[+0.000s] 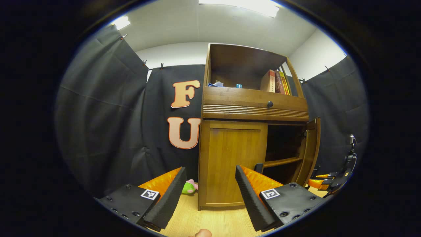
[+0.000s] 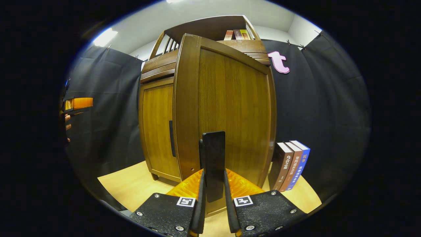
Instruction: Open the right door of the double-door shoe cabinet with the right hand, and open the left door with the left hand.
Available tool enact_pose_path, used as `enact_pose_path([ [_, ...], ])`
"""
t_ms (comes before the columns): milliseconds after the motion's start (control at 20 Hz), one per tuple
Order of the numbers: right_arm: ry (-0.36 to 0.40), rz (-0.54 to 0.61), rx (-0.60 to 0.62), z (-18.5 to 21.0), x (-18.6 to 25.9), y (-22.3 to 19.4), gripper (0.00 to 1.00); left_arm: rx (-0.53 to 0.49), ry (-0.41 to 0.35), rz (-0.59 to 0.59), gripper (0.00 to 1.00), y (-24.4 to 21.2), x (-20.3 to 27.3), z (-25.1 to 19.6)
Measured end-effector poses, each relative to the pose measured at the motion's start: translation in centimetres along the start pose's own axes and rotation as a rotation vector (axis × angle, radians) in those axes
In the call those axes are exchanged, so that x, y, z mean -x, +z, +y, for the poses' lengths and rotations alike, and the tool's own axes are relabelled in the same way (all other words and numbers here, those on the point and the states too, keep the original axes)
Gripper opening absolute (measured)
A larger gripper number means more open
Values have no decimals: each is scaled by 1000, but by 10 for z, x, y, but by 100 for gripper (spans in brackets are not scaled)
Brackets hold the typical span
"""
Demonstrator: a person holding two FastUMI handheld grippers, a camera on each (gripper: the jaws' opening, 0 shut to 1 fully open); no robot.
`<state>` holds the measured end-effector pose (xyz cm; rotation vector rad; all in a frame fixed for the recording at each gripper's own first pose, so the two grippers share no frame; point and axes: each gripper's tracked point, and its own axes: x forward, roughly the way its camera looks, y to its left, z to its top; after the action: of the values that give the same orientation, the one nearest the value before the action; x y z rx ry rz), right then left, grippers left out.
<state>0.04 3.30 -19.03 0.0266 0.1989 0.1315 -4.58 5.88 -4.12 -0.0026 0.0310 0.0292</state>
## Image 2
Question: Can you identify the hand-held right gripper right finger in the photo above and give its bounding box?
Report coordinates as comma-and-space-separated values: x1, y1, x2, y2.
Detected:
224, 169, 308, 237

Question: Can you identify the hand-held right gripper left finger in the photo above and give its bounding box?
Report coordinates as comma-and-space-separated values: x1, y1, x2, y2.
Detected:
128, 170, 207, 237

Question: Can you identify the wooden shoe cabinet door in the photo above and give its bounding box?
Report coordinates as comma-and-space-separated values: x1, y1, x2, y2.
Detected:
139, 77, 181, 183
172, 33, 277, 218

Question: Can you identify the wooden double-door shoe cabinet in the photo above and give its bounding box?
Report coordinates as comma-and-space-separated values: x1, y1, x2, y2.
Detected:
138, 15, 277, 218

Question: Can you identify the reddish brown book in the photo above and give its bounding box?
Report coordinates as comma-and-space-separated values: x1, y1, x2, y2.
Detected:
280, 142, 303, 192

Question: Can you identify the blue book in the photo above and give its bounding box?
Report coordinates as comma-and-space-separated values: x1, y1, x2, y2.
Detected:
285, 140, 311, 192

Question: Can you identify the small ceiling light panel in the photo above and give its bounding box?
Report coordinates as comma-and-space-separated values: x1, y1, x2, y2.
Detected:
93, 28, 118, 47

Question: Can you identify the black backdrop cloth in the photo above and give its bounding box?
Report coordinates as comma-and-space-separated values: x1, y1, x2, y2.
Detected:
64, 30, 372, 211

